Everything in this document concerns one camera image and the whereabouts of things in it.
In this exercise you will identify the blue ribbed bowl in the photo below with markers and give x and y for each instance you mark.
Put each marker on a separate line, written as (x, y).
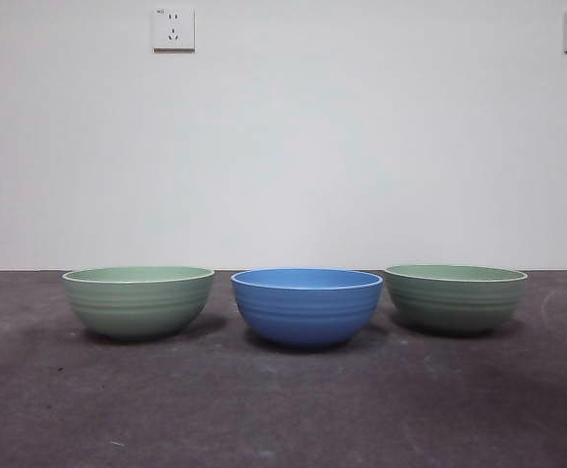
(305, 312)

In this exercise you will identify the green ribbed bowl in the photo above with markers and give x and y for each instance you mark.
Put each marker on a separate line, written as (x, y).
(456, 304)
(137, 307)

